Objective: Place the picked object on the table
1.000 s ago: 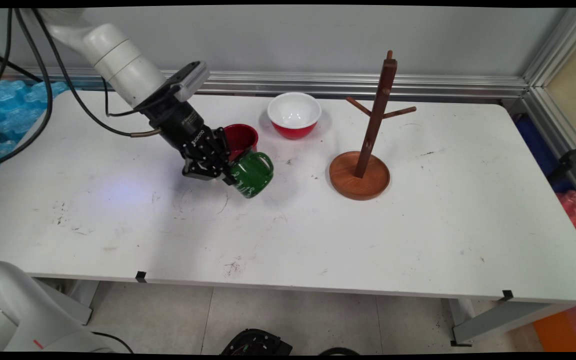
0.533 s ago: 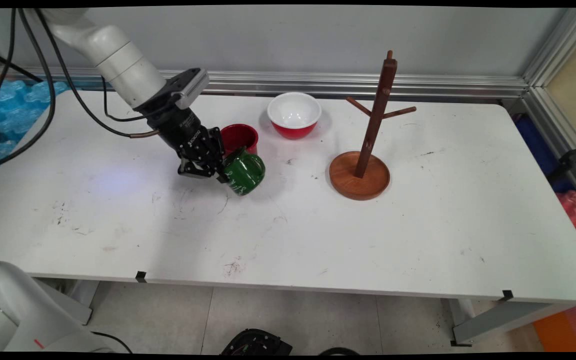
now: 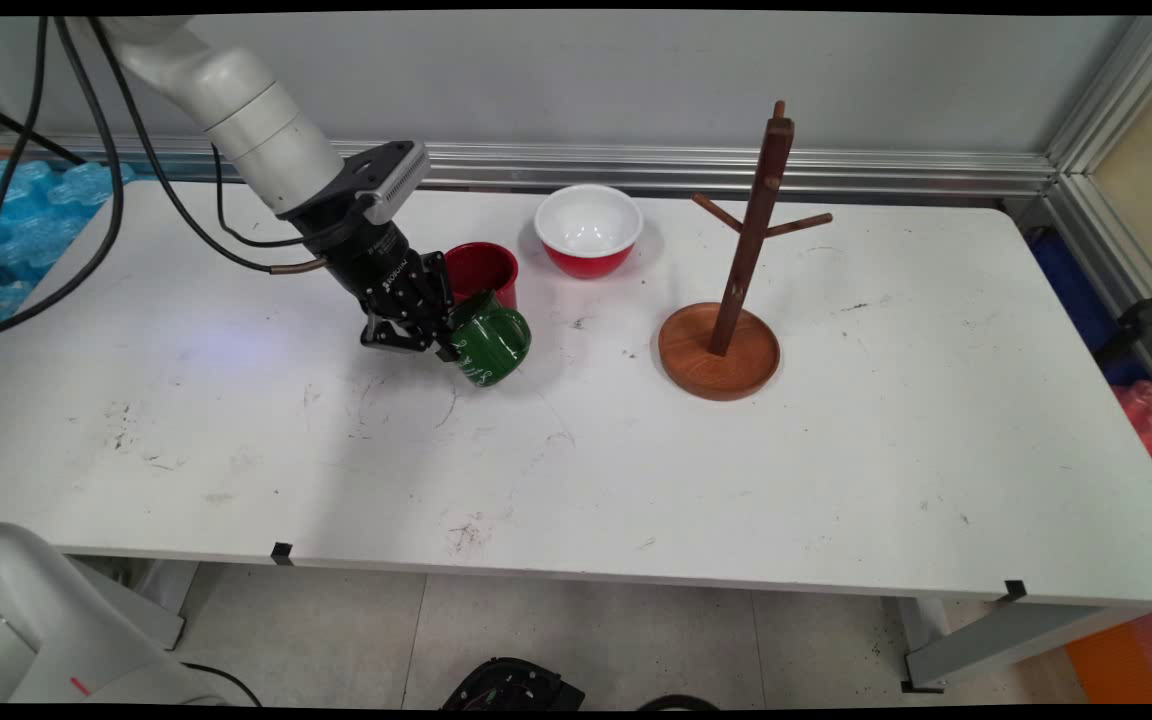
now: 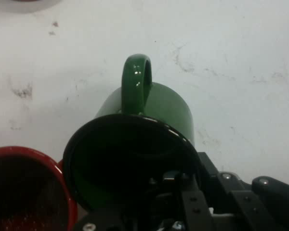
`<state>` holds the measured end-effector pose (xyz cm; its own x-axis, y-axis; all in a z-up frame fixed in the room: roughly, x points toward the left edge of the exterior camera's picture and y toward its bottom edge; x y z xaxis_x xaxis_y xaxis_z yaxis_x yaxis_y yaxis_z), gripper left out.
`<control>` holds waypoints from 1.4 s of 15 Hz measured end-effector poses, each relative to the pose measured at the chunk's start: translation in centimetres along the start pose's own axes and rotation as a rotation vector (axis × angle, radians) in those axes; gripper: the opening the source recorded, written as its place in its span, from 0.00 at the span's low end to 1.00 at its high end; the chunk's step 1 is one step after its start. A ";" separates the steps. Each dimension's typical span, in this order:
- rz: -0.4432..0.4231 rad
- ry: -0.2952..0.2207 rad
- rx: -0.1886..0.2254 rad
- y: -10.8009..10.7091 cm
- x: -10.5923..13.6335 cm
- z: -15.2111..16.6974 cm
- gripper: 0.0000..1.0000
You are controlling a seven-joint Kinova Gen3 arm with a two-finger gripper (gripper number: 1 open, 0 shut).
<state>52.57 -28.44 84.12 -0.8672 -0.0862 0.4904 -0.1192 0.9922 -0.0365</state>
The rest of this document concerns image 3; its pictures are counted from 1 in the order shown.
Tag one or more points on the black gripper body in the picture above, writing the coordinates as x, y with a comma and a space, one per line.
391, 280

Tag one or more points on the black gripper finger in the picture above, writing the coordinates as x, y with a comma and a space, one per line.
396, 337
446, 340

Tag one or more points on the green enamel mug white print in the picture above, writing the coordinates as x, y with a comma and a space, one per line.
491, 345

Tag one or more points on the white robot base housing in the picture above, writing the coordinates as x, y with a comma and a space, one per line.
26, 620

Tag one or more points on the red enamel mug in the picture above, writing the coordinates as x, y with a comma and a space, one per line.
484, 270

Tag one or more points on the red bowl white inside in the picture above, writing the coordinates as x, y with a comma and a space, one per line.
591, 235

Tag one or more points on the small black table clip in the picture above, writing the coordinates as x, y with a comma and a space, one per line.
1015, 590
282, 554

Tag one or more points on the brown wooden mug tree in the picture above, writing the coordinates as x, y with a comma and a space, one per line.
721, 360

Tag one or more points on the black device on floor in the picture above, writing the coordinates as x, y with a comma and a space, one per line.
511, 688

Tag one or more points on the blue bubble wrap sheet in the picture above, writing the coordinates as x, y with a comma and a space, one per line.
26, 225

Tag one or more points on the black slanted rod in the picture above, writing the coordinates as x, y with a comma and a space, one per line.
36, 135

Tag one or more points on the black curved floor object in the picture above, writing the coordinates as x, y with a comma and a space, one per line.
676, 703

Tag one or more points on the blue plastic bag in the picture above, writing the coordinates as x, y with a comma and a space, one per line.
1076, 300

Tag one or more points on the grey slanted table leg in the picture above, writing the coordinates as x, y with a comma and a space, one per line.
1016, 635

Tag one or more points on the red plastic bag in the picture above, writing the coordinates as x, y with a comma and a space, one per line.
1151, 425

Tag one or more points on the beige board panel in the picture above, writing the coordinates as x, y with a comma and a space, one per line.
1151, 180

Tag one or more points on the orange box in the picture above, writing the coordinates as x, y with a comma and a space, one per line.
1121, 660

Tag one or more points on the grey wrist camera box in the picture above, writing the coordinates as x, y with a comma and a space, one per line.
394, 180

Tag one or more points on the horizontal aluminium frame rail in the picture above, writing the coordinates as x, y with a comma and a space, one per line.
886, 172

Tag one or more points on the slanted aluminium frame post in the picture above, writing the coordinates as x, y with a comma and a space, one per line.
1121, 200

